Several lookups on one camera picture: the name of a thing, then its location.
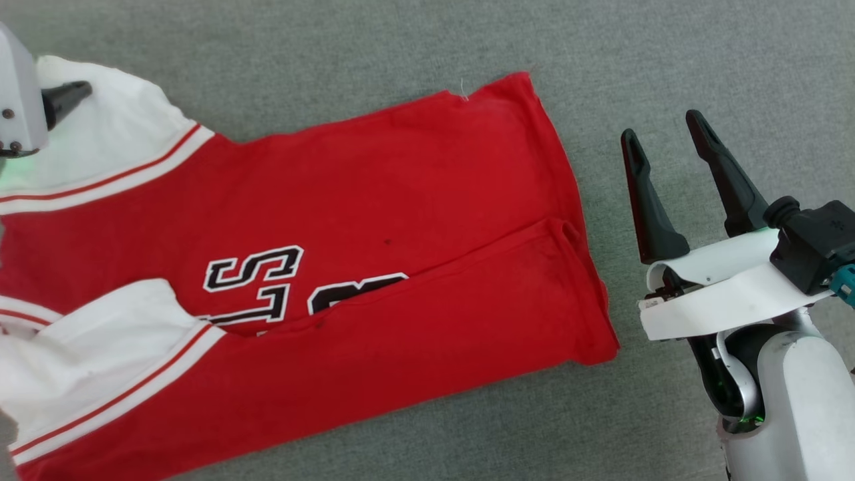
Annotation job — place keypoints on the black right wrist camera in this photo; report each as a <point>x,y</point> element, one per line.
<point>815,247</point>

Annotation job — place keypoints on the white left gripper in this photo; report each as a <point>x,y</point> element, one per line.
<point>20,107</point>

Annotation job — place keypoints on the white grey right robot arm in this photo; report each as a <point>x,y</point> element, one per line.
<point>801,401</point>

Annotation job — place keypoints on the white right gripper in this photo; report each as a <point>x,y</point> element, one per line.
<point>728,287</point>

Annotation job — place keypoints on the red white Bulls jersey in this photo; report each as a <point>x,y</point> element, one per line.
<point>401,234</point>

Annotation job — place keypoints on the teal right camera connector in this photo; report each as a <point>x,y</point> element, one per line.
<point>845,284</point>

